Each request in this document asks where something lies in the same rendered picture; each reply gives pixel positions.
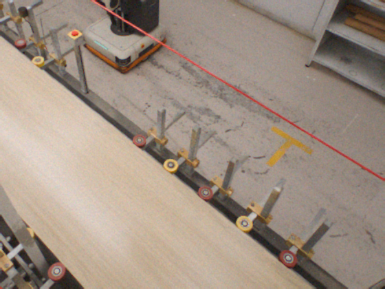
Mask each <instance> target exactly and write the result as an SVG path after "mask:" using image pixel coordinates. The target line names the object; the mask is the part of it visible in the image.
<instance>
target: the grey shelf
mask: <svg viewBox="0 0 385 289"><path fill-rule="evenodd" d="M351 1H352V2H351ZM348 2H350V3H352V4H355V5H357V6H359V7H361V8H364V9H365V10H368V11H370V12H373V13H375V14H377V15H379V16H381V17H384V18H385V2H383V1H380V0H335V1H334V2H333V5H332V7H331V9H330V10H329V13H328V15H327V18H326V20H325V23H324V25H323V27H322V29H321V31H320V34H319V36H318V39H317V41H316V44H315V45H314V46H313V49H312V51H311V54H310V56H309V58H308V61H307V63H306V64H305V66H306V67H309V66H310V65H311V64H310V62H311V60H313V61H315V62H318V63H319V64H321V65H324V66H326V67H329V68H331V69H332V70H334V71H336V72H338V73H339V74H341V75H343V76H345V77H347V78H349V79H351V80H352V81H354V82H356V83H359V84H361V85H362V86H363V87H365V88H367V89H369V90H371V91H372V92H375V93H377V94H379V95H381V96H383V97H385V42H384V41H382V40H380V39H377V38H375V37H374V36H370V35H368V34H365V33H363V32H361V31H359V30H356V29H355V28H351V27H349V26H347V25H345V24H344V21H345V19H346V18H347V17H348V16H350V17H353V18H354V17H355V16H356V14H355V13H353V12H351V11H348V10H346V9H344V7H345V5H346V4H347V3H348Z"/></svg>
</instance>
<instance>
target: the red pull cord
mask: <svg viewBox="0 0 385 289"><path fill-rule="evenodd" d="M90 1H92V2H94V3H95V4H97V5H99V6H100V7H101V8H104V9H105V10H108V11H109V12H110V13H112V14H114V15H116V16H117V17H119V18H120V19H122V20H123V21H124V22H125V23H128V24H129V25H130V26H132V27H134V28H135V29H137V30H139V31H140V32H142V33H143V34H145V35H147V36H148V37H151V38H152V39H154V40H155V41H157V42H158V43H161V44H162V45H163V46H165V47H167V48H168V49H170V50H172V51H173V52H175V53H176V54H178V55H180V56H181V57H183V58H184V59H186V60H187V61H190V62H191V63H192V64H194V65H195V66H196V67H198V68H200V69H202V70H203V71H205V72H207V73H208V74H210V75H211V76H214V77H215V78H216V79H218V80H220V81H221V82H222V83H225V84H226V85H228V86H229V87H231V88H232V89H234V90H236V91H237V92H239V93H241V94H243V95H244V96H246V97H248V98H249V99H251V100H253V101H254V102H256V103H258V104H259V105H260V106H262V107H264V108H266V109H267V110H269V111H271V112H273V113H274V114H276V115H277V116H279V117H281V118H282V119H283V120H284V121H286V122H288V123H289V124H291V125H293V126H294V127H297V128H298V129H300V130H301V131H303V132H305V133H306V134H308V135H309V136H311V137H312V138H314V139H316V140H318V141H320V142H321V143H323V144H324V145H327V146H328V147H329V148H331V149H333V150H334V151H335V152H336V153H339V154H340V155H342V156H344V157H345V158H347V159H348V160H350V161H352V162H353V163H355V164H357V165H359V166H360V167H362V168H363V169H366V170H367V171H368V172H370V173H372V174H374V176H376V177H378V178H379V179H381V180H383V181H384V182H385V179H384V178H382V177H381V176H379V175H378V174H377V173H375V172H374V171H371V170H370V169H368V168H366V167H365V166H363V165H362V164H360V163H359V162H356V161H355V160H353V159H351V158H350V157H348V156H346V155H344V154H343V153H341V152H340V151H338V150H337V149H335V148H334V147H332V146H331V145H329V144H327V143H326V142H324V141H322V140H321V139H319V138H317V137H315V136H313V135H312V134H310V133H309V132H307V131H305V130H304V129H302V128H300V127H299V126H298V125H295V124H294V123H292V122H290V121H288V120H287V119H285V117H283V116H281V115H280V114H278V113H276V112H275V111H273V110H272V109H270V108H268V107H266V106H265V105H263V104H261V103H260V102H258V101H257V100H254V99H253V98H252V97H250V96H248V95H247V94H245V93H243V92H242V91H239V90H238V89H236V88H235V87H233V86H231V85H230V84H228V83H226V82H225V81H223V80H221V79H220V78H218V77H217V76H215V75H214V74H212V73H210V72H209V71H207V70H206V69H204V68H202V67H200V66H199V65H198V64H196V63H194V62H193V61H191V60H190V59H188V58H186V57H185V56H183V55H181V54H180V53H179V52H176V51H175V50H173V49H172V48H170V47H169V46H167V45H165V44H163V43H162V42H161V41H158V40H157V39H155V38H154V37H152V36H151V35H148V34H147V33H145V32H143V31H142V30H140V29H139V28H137V27H135V26H134V25H132V24H130V23H129V22H127V20H125V19H123V18H122V17H120V16H118V15H117V14H116V13H114V12H112V11H110V10H109V9H107V8H105V7H103V6H102V5H100V4H99V3H97V2H95V1H94V0H90Z"/></svg>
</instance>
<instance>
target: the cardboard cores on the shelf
mask: <svg viewBox="0 0 385 289"><path fill-rule="evenodd" d="M344 9H346V10H348V11H351V12H353V13H355V14H356V16H355V17H354V18H353V17H350V16H348V17H347V18H346V19H345V21H344V24H345V25H347V26H349V27H351V28H355V29H356V30H359V31H361V32H363V33H365V34H368V35H370V36H374V37H375V38H377V39H380V40H382V41H384V42H385V18H384V17H381V16H379V15H377V14H375V13H373V12H370V11H368V10H365V9H364V8H361V7H359V6H357V5H355V4H352V3H350V2H348V3H347V4H346V5H345V7H344Z"/></svg>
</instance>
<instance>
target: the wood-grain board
mask: <svg viewBox="0 0 385 289"><path fill-rule="evenodd" d="M0 183H1V185H2V187H3V189H4V190H5V191H6V193H7V194H8V197H9V198H10V200H11V202H12V203H13V205H14V207H15V209H16V210H17V212H18V213H19V215H20V217H21V218H22V220H23V221H24V222H25V223H26V224H27V225H28V226H29V227H30V228H31V229H32V230H33V232H34V234H35V235H36V236H37V237H38V238H39V239H40V240H41V241H42V242H43V243H44V244H45V245H46V246H47V247H48V248H49V249H50V250H51V251H52V253H53V254H54V255H55V256H56V257H57V258H58V260H59V261H60V262H61V263H62V264H63V265H64V266H65V268H66V269H67V270H68V271H69V272H70V274H71V275H72V276H73V277H74V278H75V279H76V281H77V282H78V283H79V284H80V285H81V286H82V287H83V288H84V289H314V288H312V287H311V286H310V285H308V284H307V283H306V282H304V281H303V280H302V279H301V278H300V277H299V276H297V275H296V274H295V273H293V272H292V271H291V270H290V269H289V268H288V267H286V266H285V265H284V264H282V263H281V262H280V261H279V260H277V259H276V258H274V257H273V256H271V255H270V253H269V252H267V251H266V250H265V249H264V248H263V247H261V246H260V245H259V244H257V243H256V242H255V241H254V240H252V239H250V238H249V237H248V236H247V235H246V234H245V233H244V232H243V231H242V230H241V229H239V228H238V227H237V226H235V225H234V224H233V223H232V222H231V221H229V220H227V219H226V218H225V217H224V216H222V215H221V214H220V213H218V212H217V211H216V210H214V208H213V207H212V206H211V205H209V204H208V203H207V202H206V201H204V200H203V199H202V198H200V197H199V196H198V195H197V194H196V193H193V192H192V191H191V190H190V189H189V188H188V187H187V186H185V185H184V184H182V183H181V182H180V181H179V180H178V179H177V178H175V177H174V176H173V175H172V174H171V173H170V172H168V171H167V170H166V169H165V168H164V167H162V166H161V165H160V164H158V163H157V162H156V161H154V159H152V158H151V157H150V156H148V155H146V154H145V153H144V152H143V151H142V150H140V149H139V148H138V147H136V146H135V145H134V144H133V143H132V142H131V141H129V140H128V139H127V138H125V137H124V136H123V135H122V134H121V133H119V132H118V131H117V130H115V129H114V128H113V127H112V126H111V125H109V124H108V123H107V122H105V121H104V119H103V118H101V117H100V116H99V115H98V114H97V113H94V112H93V111H92V110H90V108H88V107H87V106H86V105H84V104H83V103H82V102H80V101H79V100H78V99H77V98H76V97H75V96H73V95H72V94H71V93H69V92H68V91H67V90H66V89H65V88H64V87H62V86H61V85H59V84H58V83H57V82H55V81H54V80H53V79H51V78H50V77H49V76H48V75H47V74H45V73H44V71H43V70H41V69H40V68H39V67H37V66H36V65H35V64H33V62H31V61H30V60H29V59H26V57H24V56H23V55H22V54H21V53H19V52H18V51H17V50H15V49H14V48H13V47H12V46H11V45H9V44H8V43H7V42H5V40H3V39H2V38H1V37H0Z"/></svg>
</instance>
